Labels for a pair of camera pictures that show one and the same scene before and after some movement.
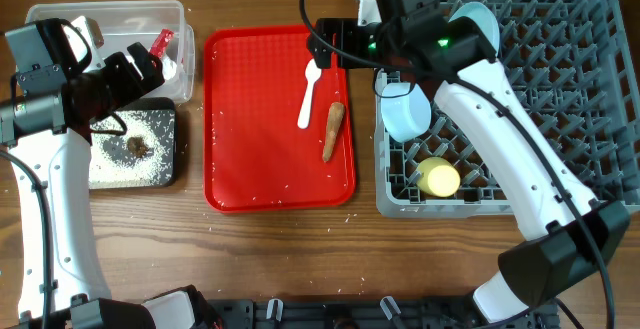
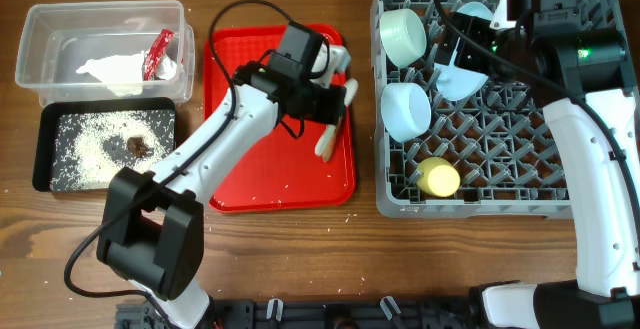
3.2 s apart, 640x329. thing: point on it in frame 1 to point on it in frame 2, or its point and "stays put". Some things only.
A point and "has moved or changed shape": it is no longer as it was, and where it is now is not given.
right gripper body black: [361, 42] to [474, 53]
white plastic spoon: [312, 73] has moved or changed shape
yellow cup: [437, 177] stays put
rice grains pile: [143, 156] stays put
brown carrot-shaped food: [335, 117] stays put
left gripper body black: [116, 83] to [318, 102]
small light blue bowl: [404, 117] stays put
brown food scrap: [137, 146] stays put
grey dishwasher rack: [564, 40] stays put
